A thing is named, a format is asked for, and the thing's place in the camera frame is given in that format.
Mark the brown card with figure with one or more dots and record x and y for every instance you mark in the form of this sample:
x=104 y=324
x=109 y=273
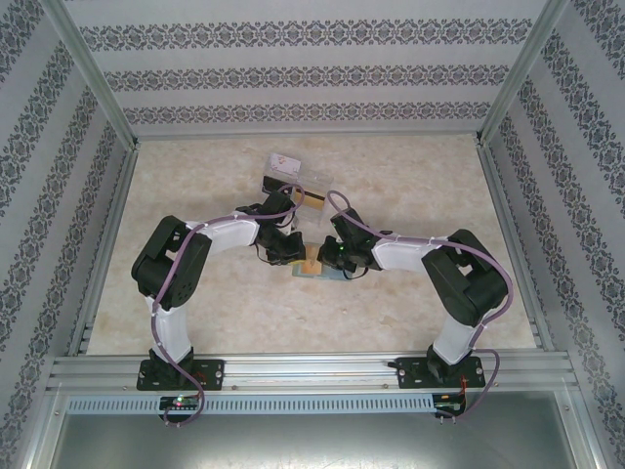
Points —
x=311 y=266

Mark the green blue card holder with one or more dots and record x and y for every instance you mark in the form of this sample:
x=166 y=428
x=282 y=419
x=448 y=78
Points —
x=333 y=276

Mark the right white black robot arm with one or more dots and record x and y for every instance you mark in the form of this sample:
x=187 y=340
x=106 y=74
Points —
x=400 y=251

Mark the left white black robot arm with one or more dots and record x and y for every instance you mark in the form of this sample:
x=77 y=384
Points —
x=229 y=234

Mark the black card white print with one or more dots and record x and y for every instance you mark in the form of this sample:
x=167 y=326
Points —
x=276 y=184

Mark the gold card magnetic stripe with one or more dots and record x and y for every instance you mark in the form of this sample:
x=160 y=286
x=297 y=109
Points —
x=315 y=201

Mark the clear acrylic card tray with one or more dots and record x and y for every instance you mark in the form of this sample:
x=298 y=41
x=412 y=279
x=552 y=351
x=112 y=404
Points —
x=315 y=185

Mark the white card red print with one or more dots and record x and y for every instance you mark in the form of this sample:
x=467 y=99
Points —
x=285 y=164

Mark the grey metal lower panel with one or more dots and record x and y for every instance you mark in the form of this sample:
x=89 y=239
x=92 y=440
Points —
x=312 y=439

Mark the aluminium mounting rail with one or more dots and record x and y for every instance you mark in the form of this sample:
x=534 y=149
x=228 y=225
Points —
x=312 y=371

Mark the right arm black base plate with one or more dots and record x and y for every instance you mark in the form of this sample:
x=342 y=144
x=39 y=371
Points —
x=407 y=373

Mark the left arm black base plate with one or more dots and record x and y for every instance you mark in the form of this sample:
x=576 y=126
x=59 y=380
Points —
x=215 y=373

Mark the aluminium table side rail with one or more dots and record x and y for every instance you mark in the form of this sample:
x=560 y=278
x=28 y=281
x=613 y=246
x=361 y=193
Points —
x=105 y=249
x=517 y=249

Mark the aluminium frame post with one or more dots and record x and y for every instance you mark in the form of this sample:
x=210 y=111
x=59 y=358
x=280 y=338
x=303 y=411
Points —
x=93 y=73
x=522 y=73

